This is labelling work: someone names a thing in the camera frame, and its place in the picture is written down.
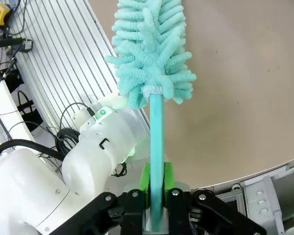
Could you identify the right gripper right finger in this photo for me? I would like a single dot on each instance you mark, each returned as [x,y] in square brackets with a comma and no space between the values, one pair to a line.
[205,213]

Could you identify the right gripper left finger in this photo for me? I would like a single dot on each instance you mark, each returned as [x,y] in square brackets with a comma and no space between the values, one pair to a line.
[100,213]

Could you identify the teal microfibre duster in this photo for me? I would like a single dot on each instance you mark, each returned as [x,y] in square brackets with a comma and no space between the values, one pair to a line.
[156,49]

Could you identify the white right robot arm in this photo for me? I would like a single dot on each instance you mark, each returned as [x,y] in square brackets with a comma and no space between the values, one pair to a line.
[27,183]

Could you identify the grey drawer cabinet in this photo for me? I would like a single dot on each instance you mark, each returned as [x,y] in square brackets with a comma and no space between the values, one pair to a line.
[264,203]

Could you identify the yellow emergency stop button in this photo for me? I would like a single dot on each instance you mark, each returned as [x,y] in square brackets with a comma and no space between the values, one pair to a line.
[1,14]

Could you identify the black metal bracket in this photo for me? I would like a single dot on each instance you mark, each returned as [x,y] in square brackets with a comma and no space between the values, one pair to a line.
[7,76]

